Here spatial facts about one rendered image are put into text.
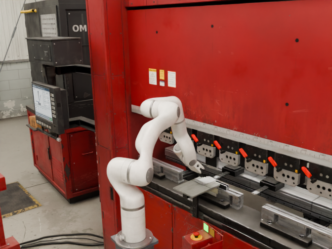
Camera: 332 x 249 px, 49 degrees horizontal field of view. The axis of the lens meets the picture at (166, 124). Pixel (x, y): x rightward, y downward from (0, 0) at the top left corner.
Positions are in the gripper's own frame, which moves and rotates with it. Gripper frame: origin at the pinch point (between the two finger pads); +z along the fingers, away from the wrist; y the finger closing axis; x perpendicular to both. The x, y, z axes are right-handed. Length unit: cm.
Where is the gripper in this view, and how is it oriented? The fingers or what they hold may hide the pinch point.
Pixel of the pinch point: (200, 174)
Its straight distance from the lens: 248.2
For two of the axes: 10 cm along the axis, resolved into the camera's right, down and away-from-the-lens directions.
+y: -6.6, -1.9, 7.3
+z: 5.0, 6.1, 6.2
